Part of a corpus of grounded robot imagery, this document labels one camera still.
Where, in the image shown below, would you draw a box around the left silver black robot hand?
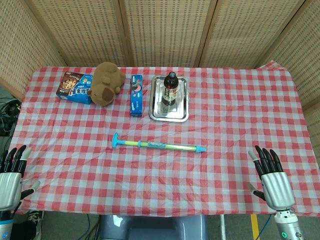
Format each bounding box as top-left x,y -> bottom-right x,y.
0,144 -> 41,214

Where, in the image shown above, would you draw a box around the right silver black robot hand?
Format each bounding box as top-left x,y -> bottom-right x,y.
247,145 -> 296,213

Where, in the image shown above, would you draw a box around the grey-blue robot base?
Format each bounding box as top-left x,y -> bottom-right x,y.
98,214 -> 208,240

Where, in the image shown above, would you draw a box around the black sneaker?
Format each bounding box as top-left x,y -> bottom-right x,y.
11,209 -> 45,240

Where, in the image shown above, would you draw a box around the yellow floor tape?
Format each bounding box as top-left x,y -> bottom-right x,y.
250,214 -> 260,240

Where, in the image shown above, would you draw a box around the white table leg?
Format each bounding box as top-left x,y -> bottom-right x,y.
219,214 -> 226,240

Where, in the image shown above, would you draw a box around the wide blue chocolate cookie box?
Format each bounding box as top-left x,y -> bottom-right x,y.
55,71 -> 94,105

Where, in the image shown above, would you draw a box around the red white checkered tablecloth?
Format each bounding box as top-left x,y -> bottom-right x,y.
0,61 -> 320,218

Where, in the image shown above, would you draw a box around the stainless steel tray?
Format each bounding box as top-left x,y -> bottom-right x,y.
148,75 -> 190,123

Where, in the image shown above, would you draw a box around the woven bamboo screen panel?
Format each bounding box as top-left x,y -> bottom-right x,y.
0,0 -> 67,101
119,0 -> 218,68
197,0 -> 308,68
254,0 -> 320,151
24,0 -> 132,68

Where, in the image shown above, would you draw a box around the brown plush capybara toy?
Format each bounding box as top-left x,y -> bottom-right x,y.
87,61 -> 126,108

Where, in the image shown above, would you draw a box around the dark drink bottle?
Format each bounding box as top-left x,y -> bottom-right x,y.
161,71 -> 179,107

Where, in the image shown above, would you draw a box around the slim blue Oreo box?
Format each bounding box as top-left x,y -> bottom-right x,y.
129,74 -> 144,118

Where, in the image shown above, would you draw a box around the blue floor cable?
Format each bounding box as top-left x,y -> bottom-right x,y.
261,214 -> 273,238

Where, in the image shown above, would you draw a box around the black cable bundle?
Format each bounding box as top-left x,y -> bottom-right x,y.
0,97 -> 22,137

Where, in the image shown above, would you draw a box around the dark floor cables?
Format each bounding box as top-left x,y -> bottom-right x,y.
81,214 -> 100,240

